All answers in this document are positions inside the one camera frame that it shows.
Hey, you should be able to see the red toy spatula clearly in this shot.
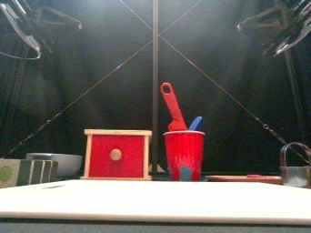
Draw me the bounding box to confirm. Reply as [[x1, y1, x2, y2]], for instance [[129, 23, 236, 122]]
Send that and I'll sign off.
[[158, 82, 188, 133]]

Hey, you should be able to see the blue toy utensil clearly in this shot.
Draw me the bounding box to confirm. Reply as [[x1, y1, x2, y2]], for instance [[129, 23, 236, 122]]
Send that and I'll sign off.
[[186, 116, 205, 132]]

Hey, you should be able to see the grey bowl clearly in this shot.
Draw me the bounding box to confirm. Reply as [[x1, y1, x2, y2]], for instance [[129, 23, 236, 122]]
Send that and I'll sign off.
[[24, 152, 84, 178]]

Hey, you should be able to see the grey padlock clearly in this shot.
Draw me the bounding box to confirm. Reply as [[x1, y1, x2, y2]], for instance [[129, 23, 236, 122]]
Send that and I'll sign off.
[[277, 141, 311, 189]]

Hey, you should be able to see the wooden box with red drawer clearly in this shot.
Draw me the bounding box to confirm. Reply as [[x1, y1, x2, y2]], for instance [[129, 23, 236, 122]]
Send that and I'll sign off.
[[78, 128, 154, 181]]

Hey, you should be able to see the red plastic cup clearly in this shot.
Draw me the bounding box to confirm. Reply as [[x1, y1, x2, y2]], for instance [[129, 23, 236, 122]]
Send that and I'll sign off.
[[162, 130, 206, 182]]

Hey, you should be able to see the beige green striped block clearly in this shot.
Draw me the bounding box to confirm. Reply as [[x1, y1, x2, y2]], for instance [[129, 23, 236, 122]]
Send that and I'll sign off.
[[0, 157, 60, 189]]

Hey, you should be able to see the wooden board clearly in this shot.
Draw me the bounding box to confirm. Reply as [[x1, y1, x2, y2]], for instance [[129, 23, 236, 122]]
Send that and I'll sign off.
[[205, 174, 284, 186]]

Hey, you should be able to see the white cutting board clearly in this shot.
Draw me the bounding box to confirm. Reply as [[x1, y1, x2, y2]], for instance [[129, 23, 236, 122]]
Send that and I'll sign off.
[[0, 178, 311, 226]]

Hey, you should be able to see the diagonal brace wire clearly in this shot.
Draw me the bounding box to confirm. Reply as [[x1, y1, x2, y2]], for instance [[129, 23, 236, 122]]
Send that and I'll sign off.
[[117, 0, 311, 167], [0, 0, 204, 160]]

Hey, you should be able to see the vertical metal frame pole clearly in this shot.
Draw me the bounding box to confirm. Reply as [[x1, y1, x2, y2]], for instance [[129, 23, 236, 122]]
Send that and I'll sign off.
[[150, 0, 160, 174]]

